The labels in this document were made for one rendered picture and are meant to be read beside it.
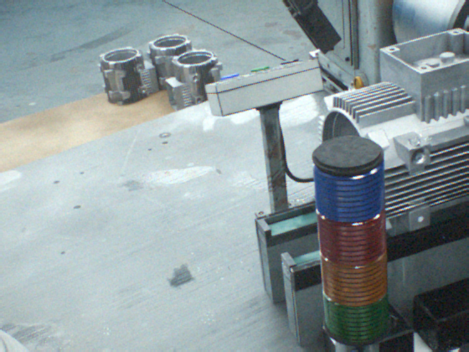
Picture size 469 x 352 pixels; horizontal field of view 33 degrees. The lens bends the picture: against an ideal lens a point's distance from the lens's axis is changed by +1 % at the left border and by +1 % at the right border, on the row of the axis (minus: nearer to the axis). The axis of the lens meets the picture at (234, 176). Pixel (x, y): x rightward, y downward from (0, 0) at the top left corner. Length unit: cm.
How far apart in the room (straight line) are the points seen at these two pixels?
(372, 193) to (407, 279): 46
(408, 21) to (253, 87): 35
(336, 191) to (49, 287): 73
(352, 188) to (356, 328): 15
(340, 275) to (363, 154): 11
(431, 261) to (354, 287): 41
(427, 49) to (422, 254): 28
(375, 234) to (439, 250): 43
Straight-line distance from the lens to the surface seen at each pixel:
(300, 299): 103
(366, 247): 68
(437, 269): 112
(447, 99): 101
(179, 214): 139
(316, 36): 100
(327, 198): 65
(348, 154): 65
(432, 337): 106
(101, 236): 138
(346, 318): 73
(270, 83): 120
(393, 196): 98
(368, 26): 153
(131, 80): 346
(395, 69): 103
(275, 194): 129
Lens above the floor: 153
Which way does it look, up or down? 30 degrees down
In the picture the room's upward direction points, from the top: 8 degrees counter-clockwise
